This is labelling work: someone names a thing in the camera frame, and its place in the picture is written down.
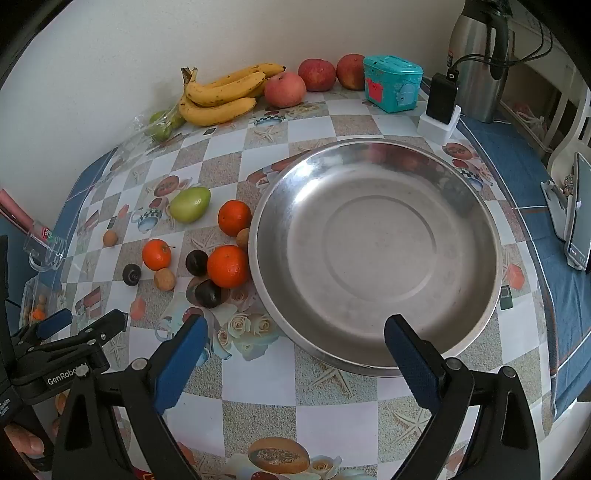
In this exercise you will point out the brown longan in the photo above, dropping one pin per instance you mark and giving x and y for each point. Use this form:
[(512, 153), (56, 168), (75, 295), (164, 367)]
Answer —
[(242, 239), (110, 238), (165, 279)]

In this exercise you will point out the white phone stand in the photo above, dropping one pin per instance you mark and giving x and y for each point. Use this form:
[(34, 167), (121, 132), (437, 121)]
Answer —
[(554, 203)]

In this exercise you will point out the clear plastic holder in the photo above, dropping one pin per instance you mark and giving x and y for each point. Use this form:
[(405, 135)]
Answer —
[(44, 247)]

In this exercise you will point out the white chair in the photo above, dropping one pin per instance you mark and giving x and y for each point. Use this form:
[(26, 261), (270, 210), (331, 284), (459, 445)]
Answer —
[(568, 138)]

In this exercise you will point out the pale red apple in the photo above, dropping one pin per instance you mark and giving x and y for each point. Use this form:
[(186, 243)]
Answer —
[(285, 90)]

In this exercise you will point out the teal plastic box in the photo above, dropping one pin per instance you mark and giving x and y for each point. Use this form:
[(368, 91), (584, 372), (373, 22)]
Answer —
[(392, 85)]

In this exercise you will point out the dark red apple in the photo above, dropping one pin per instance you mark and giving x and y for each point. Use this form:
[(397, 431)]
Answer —
[(316, 74), (351, 70)]

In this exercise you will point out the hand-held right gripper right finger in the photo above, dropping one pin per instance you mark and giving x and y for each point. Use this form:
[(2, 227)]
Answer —
[(413, 364)]

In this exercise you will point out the pink bar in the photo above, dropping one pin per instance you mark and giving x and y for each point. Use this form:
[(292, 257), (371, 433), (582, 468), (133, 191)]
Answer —
[(14, 210)]

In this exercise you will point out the bunch of yellow bananas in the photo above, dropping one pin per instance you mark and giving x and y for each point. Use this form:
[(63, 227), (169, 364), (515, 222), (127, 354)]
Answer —
[(217, 92)]

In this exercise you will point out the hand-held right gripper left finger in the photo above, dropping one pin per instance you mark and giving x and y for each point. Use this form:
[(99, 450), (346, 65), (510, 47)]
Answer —
[(180, 364)]

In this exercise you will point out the green mango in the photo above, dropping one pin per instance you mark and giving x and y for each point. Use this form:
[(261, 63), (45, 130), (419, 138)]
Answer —
[(190, 204)]

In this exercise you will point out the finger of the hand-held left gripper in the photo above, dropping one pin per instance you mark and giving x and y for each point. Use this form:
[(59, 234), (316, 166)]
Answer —
[(106, 326), (53, 321)]

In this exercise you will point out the white shelf unit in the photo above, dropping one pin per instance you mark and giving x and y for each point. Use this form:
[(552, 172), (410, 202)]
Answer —
[(531, 78)]

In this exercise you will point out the black power bank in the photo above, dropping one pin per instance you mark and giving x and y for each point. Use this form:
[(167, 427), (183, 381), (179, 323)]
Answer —
[(441, 99)]

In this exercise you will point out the dark purple plum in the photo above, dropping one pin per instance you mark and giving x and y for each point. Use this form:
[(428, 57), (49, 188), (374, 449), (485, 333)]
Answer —
[(131, 274), (197, 262), (207, 293)]

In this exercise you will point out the stainless steel basin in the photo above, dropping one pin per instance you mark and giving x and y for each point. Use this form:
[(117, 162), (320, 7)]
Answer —
[(369, 240)]

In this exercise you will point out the bag of green fruits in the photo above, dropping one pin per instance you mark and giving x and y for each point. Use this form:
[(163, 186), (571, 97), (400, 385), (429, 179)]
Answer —
[(159, 128)]

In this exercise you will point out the clear plastic container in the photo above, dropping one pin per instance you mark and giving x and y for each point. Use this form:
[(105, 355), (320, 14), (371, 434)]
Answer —
[(34, 300)]

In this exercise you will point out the stainless steel thermos jug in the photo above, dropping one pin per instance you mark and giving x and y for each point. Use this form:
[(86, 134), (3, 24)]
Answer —
[(471, 90)]

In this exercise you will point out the person's left hand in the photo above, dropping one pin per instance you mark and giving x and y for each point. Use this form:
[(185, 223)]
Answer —
[(25, 444)]

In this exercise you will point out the checked printed tablecloth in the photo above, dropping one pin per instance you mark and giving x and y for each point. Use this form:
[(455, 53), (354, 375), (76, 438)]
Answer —
[(295, 415)]

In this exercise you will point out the smartphone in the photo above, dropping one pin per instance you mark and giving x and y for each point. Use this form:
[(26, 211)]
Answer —
[(581, 207)]

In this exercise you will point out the orange tangerine with stem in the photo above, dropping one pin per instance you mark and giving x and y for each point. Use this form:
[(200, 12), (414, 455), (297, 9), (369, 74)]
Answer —
[(156, 254)]

